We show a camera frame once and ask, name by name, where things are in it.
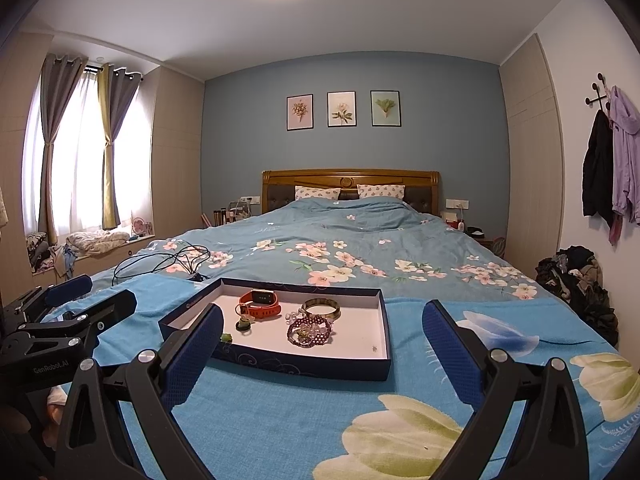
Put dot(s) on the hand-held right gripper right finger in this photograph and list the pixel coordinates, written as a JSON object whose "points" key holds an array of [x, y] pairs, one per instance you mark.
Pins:
{"points": [[452, 355]]}

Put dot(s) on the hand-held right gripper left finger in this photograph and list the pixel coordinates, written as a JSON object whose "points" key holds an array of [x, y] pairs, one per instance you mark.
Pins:
{"points": [[197, 355]]}

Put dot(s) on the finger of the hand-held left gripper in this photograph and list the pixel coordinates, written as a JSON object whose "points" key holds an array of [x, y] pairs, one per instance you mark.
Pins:
{"points": [[70, 290], [112, 307]]}

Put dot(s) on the orange smartwatch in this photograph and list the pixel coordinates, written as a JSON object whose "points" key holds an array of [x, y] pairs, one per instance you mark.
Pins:
{"points": [[262, 310]]}

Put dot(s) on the navy shallow cardboard box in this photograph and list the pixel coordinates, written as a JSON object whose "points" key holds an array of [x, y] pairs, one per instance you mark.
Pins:
{"points": [[350, 335]]}

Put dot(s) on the amber tortoiseshell bangle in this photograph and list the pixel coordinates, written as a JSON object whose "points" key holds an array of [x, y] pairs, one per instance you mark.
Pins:
{"points": [[320, 304]]}

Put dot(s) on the person's left hand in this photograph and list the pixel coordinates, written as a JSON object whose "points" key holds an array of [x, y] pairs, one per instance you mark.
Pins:
{"points": [[56, 399]]}

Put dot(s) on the heap of mixed clothes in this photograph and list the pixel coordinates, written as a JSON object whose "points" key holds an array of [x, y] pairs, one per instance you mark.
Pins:
{"points": [[47, 255]]}

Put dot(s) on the window seat cabinet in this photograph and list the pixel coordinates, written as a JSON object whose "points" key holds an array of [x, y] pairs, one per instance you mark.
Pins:
{"points": [[110, 260]]}

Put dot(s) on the beige crumpled blanket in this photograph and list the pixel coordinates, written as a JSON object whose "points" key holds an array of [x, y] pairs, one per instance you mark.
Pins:
{"points": [[97, 241]]}

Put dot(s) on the small pink fan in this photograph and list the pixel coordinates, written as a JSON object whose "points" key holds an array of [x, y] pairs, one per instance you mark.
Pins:
{"points": [[141, 226]]}

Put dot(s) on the light blue flower blanket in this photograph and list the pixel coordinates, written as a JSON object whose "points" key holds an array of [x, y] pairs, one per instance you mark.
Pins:
{"points": [[300, 410]]}

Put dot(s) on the white sheer curtain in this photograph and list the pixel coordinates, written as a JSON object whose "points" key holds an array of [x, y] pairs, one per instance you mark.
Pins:
{"points": [[80, 160]]}

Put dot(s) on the red bedside box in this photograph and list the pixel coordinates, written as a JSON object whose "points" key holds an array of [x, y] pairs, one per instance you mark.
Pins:
{"points": [[450, 220]]}

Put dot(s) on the bedside cosmetics clutter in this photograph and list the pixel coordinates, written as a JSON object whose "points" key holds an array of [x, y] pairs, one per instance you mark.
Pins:
{"points": [[225, 215]]}

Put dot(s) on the pile of dark clothes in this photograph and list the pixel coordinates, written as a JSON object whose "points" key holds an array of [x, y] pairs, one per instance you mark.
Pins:
{"points": [[580, 290]]}

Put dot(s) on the beige built-in wardrobe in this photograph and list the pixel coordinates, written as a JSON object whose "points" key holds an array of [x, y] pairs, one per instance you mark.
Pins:
{"points": [[177, 160], [530, 160]]}

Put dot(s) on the blue floral duvet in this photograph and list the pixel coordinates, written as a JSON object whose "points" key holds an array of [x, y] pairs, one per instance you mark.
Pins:
{"points": [[350, 230]]}

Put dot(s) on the patterned white pillow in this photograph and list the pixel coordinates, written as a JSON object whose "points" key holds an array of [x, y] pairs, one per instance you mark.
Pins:
{"points": [[380, 191], [317, 193]]}

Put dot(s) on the grey and yellow curtain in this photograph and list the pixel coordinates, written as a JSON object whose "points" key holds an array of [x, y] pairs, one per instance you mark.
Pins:
{"points": [[120, 100]]}

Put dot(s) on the wooden bed headboard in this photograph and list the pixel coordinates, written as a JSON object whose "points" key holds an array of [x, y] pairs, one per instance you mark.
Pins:
{"points": [[350, 177]]}

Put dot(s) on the black curtain rod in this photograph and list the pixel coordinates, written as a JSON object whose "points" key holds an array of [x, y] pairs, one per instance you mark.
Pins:
{"points": [[115, 70]]}

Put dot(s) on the black jacket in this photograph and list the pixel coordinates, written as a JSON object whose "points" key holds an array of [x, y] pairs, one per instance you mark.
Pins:
{"points": [[598, 170]]}

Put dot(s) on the framed green leaf picture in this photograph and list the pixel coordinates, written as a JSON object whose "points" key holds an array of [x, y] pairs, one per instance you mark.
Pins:
{"points": [[385, 108]]}

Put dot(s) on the purple jacket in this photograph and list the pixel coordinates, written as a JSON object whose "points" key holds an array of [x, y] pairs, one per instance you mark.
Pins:
{"points": [[625, 160]]}

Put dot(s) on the framed pink flower picture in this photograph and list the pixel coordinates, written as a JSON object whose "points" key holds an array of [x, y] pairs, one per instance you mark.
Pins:
{"points": [[300, 112]]}

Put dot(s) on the framed white flower picture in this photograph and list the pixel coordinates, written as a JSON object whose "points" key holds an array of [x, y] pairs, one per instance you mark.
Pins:
{"points": [[341, 109]]}

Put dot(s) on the white wall socket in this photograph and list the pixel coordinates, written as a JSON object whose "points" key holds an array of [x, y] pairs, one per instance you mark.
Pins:
{"points": [[457, 204], [250, 200]]}

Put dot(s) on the black wall coat rack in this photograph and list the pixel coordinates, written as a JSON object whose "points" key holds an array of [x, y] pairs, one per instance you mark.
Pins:
{"points": [[598, 91]]}

